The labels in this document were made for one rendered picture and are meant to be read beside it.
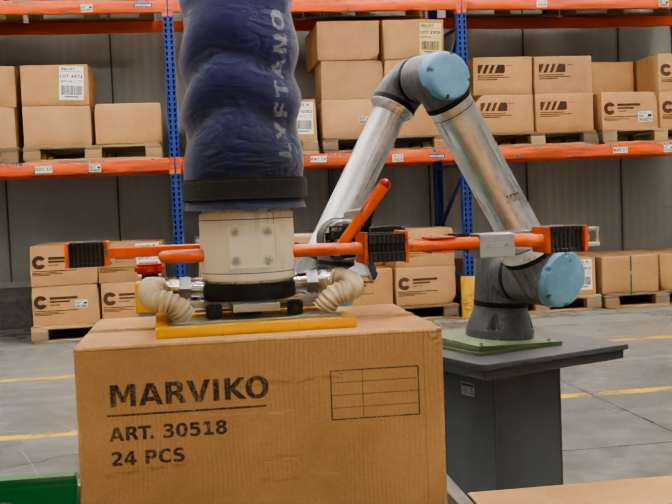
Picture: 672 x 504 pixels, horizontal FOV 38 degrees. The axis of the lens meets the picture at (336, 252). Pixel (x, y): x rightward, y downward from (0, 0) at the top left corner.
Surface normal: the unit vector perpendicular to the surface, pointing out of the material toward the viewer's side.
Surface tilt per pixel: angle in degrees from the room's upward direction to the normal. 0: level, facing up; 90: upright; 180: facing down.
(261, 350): 90
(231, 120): 77
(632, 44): 90
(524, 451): 90
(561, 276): 96
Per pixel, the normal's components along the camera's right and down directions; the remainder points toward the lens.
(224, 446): 0.14, 0.04
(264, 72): 0.55, -0.30
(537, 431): 0.48, 0.03
